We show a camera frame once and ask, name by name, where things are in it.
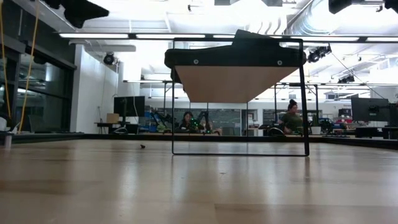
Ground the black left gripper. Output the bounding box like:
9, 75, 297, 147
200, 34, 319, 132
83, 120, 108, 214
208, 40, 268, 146
43, 0, 110, 29

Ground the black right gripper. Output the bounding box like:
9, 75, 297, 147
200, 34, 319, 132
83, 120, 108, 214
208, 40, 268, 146
328, 0, 398, 15

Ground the long ceiling light bar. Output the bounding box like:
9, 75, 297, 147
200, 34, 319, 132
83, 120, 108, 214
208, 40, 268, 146
58, 32, 398, 43

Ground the black spotlight cluster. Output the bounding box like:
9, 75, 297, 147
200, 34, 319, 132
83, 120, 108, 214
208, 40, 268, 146
306, 45, 333, 64

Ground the black computer monitor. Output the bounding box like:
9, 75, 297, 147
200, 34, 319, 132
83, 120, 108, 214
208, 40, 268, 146
113, 95, 146, 118
351, 97, 391, 123

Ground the person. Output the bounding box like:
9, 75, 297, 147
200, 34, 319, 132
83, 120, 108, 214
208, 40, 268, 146
178, 111, 203, 134
277, 98, 305, 136

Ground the white pot with plant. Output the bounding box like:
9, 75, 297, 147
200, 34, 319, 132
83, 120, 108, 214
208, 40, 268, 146
310, 114, 322, 136

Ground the silver air duct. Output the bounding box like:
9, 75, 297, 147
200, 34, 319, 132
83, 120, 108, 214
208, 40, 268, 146
285, 0, 330, 35

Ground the black aluminium table frame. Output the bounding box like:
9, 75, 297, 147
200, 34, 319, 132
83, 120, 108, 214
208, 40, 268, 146
0, 132, 398, 151

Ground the wooden shelf with black frame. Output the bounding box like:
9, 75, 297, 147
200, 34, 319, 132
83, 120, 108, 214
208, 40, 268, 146
171, 37, 311, 157

